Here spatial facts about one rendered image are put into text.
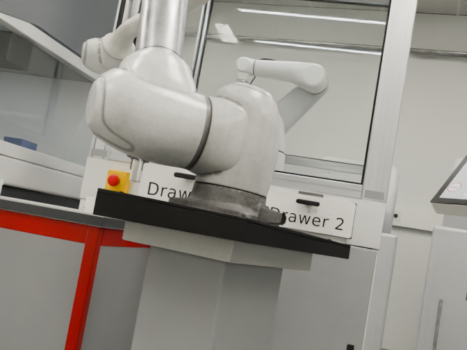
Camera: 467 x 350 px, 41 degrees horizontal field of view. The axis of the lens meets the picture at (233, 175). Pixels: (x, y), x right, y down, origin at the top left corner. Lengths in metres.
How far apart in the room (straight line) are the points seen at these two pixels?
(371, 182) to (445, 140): 3.24
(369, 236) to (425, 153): 3.24
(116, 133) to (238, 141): 0.23
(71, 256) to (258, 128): 0.60
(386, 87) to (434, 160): 3.16
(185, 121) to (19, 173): 1.41
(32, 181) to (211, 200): 1.46
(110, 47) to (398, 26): 0.91
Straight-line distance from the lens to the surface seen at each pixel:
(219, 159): 1.22
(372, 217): 2.01
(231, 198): 1.23
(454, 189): 1.94
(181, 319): 1.23
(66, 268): 1.59
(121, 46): 1.93
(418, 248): 5.14
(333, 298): 2.02
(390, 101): 2.07
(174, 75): 1.24
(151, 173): 1.83
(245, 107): 1.25
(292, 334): 2.04
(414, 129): 5.25
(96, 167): 2.23
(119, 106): 1.17
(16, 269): 1.66
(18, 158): 2.51
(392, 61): 2.10
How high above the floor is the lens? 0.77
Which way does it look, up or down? 5 degrees up
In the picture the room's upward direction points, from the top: 10 degrees clockwise
